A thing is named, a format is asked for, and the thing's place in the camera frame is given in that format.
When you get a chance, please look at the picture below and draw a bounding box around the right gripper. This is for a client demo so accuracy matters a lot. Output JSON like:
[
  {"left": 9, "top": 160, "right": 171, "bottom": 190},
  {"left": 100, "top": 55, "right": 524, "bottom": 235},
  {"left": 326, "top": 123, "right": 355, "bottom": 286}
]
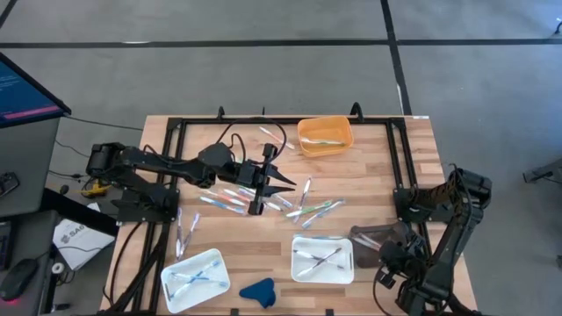
[{"left": 375, "top": 239, "right": 425, "bottom": 289}]

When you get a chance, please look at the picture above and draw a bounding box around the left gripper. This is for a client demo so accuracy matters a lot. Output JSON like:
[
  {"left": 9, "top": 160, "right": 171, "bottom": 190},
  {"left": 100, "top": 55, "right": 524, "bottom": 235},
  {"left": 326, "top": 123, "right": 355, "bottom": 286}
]
[{"left": 239, "top": 143, "right": 298, "bottom": 216}]

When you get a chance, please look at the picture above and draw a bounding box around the orange toothbrush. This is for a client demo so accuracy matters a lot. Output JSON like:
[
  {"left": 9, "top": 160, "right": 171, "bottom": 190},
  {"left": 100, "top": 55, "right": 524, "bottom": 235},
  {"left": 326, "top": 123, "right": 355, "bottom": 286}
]
[{"left": 350, "top": 234, "right": 383, "bottom": 252}]

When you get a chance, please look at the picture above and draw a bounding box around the black toothbrush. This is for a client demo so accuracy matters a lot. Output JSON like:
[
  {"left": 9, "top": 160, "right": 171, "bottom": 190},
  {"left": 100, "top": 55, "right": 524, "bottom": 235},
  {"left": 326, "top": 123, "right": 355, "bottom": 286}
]
[
  {"left": 297, "top": 247, "right": 343, "bottom": 277},
  {"left": 292, "top": 248, "right": 347, "bottom": 269}
]

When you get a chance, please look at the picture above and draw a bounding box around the clear plastic bags pile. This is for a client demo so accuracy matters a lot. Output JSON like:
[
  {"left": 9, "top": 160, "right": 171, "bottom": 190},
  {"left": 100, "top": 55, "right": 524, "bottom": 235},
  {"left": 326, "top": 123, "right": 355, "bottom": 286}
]
[
  {"left": 292, "top": 176, "right": 313, "bottom": 224},
  {"left": 205, "top": 188, "right": 248, "bottom": 207}
]

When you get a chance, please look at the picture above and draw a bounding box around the dark translucent plastic bin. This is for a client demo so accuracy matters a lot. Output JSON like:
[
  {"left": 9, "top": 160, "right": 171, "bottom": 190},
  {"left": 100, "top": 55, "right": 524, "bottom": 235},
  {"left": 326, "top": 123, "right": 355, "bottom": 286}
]
[{"left": 349, "top": 221, "right": 417, "bottom": 269}]

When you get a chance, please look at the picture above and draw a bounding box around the pink wrapped toothbrush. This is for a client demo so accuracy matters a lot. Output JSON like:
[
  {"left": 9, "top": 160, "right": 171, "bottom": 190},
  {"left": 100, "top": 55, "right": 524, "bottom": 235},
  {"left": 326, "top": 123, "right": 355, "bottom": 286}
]
[{"left": 258, "top": 126, "right": 297, "bottom": 151}]

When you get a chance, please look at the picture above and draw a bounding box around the orange plastic bin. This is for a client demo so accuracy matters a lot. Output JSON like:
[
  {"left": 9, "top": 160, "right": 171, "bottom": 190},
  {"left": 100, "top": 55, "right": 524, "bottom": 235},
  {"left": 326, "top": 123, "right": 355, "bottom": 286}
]
[{"left": 297, "top": 115, "right": 355, "bottom": 158}]

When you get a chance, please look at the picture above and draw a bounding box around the white plastic bin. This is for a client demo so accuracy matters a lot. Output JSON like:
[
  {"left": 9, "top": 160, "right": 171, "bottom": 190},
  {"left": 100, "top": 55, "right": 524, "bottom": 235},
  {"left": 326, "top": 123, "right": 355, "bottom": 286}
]
[
  {"left": 160, "top": 248, "right": 232, "bottom": 314},
  {"left": 291, "top": 236, "right": 356, "bottom": 285}
]

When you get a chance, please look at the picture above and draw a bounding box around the blue cloth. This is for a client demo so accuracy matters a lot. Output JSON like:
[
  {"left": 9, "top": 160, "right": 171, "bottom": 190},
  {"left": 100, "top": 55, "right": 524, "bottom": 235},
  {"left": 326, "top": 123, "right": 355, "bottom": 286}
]
[{"left": 238, "top": 276, "right": 277, "bottom": 309}]

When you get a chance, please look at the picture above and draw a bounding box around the yellow tool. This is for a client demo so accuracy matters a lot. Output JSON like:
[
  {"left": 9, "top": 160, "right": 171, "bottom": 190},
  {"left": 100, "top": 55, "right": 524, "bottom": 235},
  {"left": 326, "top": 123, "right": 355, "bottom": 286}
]
[{"left": 80, "top": 178, "right": 112, "bottom": 199}]

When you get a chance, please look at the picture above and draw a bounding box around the black desk beam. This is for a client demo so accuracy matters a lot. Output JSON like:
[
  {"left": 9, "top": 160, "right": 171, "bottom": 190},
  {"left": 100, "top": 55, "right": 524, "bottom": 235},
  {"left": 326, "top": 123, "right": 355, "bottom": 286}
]
[{"left": 40, "top": 187, "right": 120, "bottom": 237}]

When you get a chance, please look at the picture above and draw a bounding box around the white cardboard box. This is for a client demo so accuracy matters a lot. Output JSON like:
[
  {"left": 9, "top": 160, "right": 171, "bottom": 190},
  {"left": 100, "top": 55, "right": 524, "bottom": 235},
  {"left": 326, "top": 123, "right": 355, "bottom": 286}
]
[{"left": 52, "top": 201, "right": 117, "bottom": 272}]

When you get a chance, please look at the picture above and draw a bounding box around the grey table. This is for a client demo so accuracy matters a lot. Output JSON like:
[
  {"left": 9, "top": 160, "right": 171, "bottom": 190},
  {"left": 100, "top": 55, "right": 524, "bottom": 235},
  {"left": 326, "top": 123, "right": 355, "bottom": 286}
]
[{"left": 0, "top": 117, "right": 61, "bottom": 219}]

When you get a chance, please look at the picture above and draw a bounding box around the black controller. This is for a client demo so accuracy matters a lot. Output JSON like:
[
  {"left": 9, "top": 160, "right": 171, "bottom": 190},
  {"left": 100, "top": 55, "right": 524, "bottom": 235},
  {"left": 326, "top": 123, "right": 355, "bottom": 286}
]
[{"left": 0, "top": 172, "right": 21, "bottom": 198}]

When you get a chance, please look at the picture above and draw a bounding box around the large blue screen monitor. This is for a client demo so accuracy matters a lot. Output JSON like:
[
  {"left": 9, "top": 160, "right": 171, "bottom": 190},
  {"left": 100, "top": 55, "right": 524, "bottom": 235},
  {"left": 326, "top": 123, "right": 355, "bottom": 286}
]
[{"left": 0, "top": 51, "right": 72, "bottom": 130}]

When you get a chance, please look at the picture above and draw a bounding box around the black computer mouse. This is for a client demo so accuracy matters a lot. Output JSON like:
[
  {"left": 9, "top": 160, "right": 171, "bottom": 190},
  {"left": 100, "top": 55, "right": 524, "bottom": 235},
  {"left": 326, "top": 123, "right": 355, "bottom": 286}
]
[{"left": 0, "top": 257, "right": 40, "bottom": 304}]

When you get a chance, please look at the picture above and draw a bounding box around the black keyboard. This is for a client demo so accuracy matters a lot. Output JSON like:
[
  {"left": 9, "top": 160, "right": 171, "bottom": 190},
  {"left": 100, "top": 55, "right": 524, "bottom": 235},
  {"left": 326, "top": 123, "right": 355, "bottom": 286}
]
[{"left": 0, "top": 220, "right": 14, "bottom": 272}]

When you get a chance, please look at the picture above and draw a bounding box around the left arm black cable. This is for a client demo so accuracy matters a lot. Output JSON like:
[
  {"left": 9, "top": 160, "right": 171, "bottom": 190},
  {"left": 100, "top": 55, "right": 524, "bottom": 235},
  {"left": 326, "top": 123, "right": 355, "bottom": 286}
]
[{"left": 216, "top": 115, "right": 289, "bottom": 177}]

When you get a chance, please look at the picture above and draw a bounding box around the black aluminium frame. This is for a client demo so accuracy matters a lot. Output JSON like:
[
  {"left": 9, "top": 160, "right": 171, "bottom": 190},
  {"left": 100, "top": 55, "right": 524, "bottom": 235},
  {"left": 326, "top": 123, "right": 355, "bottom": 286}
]
[{"left": 101, "top": 114, "right": 484, "bottom": 316}]

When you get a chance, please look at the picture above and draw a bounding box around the thick black cable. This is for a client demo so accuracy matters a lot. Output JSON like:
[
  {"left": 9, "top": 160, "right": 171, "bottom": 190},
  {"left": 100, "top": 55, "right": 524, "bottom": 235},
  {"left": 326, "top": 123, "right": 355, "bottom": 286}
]
[{"left": 101, "top": 220, "right": 147, "bottom": 308}]

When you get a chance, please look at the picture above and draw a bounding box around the thin floor cable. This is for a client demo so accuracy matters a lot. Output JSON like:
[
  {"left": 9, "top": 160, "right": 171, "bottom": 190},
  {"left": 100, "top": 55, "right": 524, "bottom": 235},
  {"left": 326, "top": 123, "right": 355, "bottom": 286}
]
[{"left": 63, "top": 113, "right": 145, "bottom": 133}]

